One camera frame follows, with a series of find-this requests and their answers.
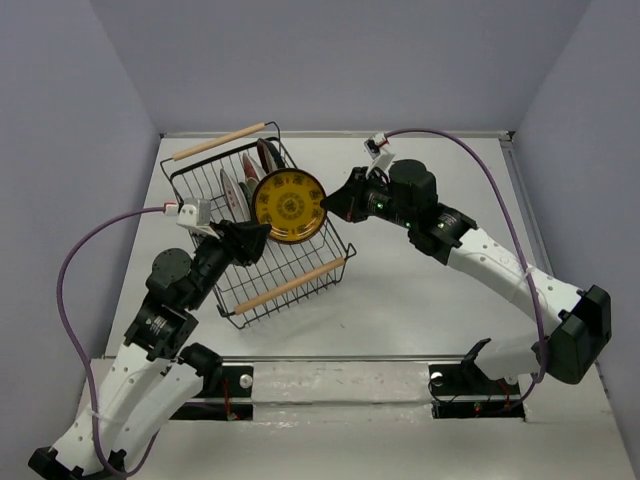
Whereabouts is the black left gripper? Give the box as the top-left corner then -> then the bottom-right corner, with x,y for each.
188,218 -> 275,308

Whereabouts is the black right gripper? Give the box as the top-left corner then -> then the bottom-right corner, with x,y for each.
318,166 -> 415,230

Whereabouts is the white plate with orange sunburst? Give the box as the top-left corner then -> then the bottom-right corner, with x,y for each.
220,168 -> 251,222

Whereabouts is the blue patterned teal plate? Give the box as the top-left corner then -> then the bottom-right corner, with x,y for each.
238,181 -> 254,212

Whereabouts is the yellow patterned dark plate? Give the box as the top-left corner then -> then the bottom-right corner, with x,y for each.
250,168 -> 327,245

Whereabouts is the red and teal floral plate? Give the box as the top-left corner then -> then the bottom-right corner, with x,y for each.
242,153 -> 265,193

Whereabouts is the black wire dish rack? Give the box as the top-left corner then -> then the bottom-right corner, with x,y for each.
160,134 -> 357,330

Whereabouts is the dark red rimmed cream plate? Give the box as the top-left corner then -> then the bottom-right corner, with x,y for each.
256,138 -> 285,173

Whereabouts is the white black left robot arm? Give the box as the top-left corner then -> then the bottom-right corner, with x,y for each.
28,220 -> 270,479

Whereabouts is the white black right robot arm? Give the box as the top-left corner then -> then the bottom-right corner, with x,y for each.
321,160 -> 612,392

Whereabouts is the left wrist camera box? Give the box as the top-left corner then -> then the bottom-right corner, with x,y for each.
163,198 -> 219,238

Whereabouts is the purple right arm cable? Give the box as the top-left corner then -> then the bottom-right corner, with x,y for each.
363,127 -> 549,416

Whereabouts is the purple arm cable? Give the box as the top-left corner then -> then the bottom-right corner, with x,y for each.
56,205 -> 181,476
363,127 -> 549,416

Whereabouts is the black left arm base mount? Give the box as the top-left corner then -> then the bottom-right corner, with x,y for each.
196,364 -> 254,399

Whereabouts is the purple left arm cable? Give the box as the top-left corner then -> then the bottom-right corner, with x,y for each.
56,205 -> 181,476

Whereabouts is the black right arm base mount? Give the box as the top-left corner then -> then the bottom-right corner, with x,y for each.
429,350 -> 521,402

